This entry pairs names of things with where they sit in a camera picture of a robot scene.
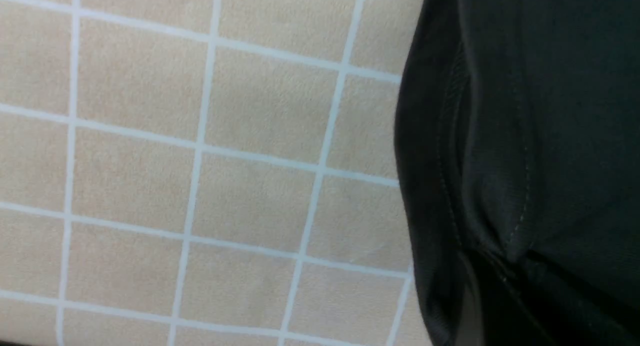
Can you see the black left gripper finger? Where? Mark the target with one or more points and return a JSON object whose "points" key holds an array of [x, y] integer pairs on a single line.
{"points": [[550, 310]]}

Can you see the dark gray long-sleeve shirt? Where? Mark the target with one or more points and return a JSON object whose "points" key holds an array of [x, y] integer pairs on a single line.
{"points": [[517, 136]]}

